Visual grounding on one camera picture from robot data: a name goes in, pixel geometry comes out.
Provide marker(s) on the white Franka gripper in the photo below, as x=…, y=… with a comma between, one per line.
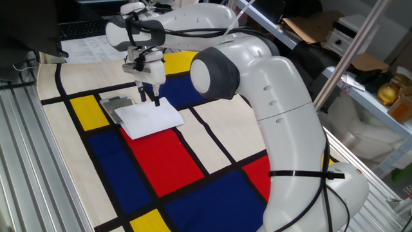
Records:
x=157, y=72

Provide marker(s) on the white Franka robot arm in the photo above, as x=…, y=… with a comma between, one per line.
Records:
x=289, y=129

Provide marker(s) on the gold figurine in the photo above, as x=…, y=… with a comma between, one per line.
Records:
x=387, y=93

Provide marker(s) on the bright green object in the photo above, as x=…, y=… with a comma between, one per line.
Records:
x=404, y=172

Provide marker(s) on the brown cardboard piece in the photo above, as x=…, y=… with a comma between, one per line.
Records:
x=309, y=27

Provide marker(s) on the Mondrian pattern tablecloth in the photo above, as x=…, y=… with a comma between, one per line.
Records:
x=209, y=135

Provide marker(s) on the orange translucent box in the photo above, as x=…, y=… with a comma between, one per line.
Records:
x=400, y=111

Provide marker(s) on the flat brown cardboard sheet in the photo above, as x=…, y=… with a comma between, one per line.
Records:
x=370, y=62

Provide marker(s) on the aluminium shelf rail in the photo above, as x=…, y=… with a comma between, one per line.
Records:
x=363, y=96

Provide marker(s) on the black computer keyboard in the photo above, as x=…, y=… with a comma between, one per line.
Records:
x=83, y=29

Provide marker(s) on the printed white paper sheet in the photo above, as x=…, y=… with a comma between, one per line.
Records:
x=90, y=50

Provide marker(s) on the white drawer box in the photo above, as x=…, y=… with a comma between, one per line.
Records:
x=341, y=42

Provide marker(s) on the aluminium frame post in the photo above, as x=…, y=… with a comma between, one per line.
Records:
x=352, y=54

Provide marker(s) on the large black monitor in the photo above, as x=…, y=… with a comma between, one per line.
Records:
x=29, y=29

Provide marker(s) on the metal binder clips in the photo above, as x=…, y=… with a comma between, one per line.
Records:
x=408, y=190

